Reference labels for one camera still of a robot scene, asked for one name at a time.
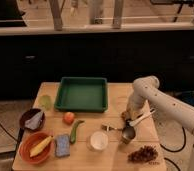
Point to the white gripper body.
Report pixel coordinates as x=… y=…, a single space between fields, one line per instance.
x=132 y=112

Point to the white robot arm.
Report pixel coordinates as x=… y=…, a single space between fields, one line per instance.
x=147 y=88

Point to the white cup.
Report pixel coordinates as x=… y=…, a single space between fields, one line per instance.
x=98 y=141

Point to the green plastic tray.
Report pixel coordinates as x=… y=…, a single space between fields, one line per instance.
x=82 y=94

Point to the green chili pepper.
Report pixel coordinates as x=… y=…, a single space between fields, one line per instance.
x=73 y=133

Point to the orange tomato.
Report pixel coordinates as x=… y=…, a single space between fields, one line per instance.
x=68 y=118

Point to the blue sponge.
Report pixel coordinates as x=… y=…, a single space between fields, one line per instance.
x=62 y=145

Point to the light green lettuce leaf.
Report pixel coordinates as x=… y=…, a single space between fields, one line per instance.
x=45 y=102

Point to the grey crumpled cloth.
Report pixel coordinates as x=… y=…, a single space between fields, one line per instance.
x=34 y=122

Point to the yellow corn cob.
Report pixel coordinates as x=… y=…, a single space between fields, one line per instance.
x=36 y=150

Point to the dark brown bowl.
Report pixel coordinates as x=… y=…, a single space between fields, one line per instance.
x=28 y=115

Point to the orange bowl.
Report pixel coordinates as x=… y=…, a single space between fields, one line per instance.
x=31 y=141

